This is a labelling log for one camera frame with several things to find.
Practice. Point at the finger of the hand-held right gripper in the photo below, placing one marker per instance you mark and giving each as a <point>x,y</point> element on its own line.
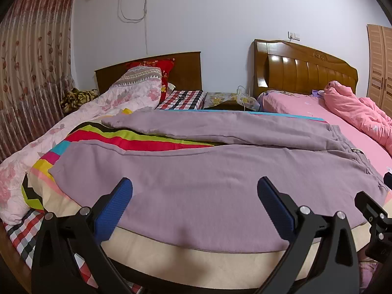
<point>369,205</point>
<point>388,180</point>

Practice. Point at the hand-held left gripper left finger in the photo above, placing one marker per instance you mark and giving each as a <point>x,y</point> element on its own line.
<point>115,208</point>

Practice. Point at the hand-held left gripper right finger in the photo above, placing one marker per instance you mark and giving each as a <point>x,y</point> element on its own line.
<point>275,211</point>

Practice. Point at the purple pants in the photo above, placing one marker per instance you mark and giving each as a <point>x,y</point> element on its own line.
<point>199,190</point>

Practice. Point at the striped multicolour blanket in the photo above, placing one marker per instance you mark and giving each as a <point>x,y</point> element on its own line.
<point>122,136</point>

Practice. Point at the pink floral quilt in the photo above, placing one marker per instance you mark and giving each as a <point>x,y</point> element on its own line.
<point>30,153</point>

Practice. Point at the pink bed sheet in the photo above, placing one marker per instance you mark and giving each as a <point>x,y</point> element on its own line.
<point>306,107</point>

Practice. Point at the small purple cloth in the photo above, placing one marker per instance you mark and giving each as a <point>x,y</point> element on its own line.
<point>317,92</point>

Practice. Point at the light wooden wardrobe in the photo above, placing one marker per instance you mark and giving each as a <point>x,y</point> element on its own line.
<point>379,67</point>

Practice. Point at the dark wooden nightstand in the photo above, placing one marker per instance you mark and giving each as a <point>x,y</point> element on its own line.
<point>229,106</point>

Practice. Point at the tiger print blanket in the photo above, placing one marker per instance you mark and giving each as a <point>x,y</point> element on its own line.
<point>75,99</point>

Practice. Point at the clear plastic bags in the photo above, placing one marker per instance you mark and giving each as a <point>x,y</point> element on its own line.
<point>219,99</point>

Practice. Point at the red plaid bed sheet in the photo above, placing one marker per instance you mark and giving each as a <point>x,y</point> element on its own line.
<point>183,101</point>

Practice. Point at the light brown wooden headboard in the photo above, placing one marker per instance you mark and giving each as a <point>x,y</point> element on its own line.
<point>306,70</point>

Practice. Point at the red pillow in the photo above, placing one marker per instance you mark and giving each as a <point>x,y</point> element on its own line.
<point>167,70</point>

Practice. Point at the dark wooden headboard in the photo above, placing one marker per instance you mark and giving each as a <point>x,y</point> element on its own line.
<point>186,70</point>

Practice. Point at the red floral curtain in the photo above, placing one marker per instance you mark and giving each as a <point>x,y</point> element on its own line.
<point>33,67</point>

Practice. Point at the white wall socket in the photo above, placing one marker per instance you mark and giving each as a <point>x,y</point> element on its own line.
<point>293,35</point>

